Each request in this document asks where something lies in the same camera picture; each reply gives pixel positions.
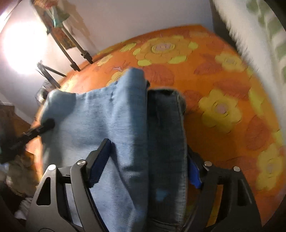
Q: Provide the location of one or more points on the light blue denim pants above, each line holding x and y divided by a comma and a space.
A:
144, 184

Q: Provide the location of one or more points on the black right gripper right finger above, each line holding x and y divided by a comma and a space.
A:
238, 210

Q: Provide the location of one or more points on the white green patterned pillow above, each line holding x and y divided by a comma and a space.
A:
260, 39

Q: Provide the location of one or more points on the orange floral bedspread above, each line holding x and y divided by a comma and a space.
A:
229, 118

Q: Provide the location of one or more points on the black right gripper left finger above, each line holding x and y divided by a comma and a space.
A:
63, 201

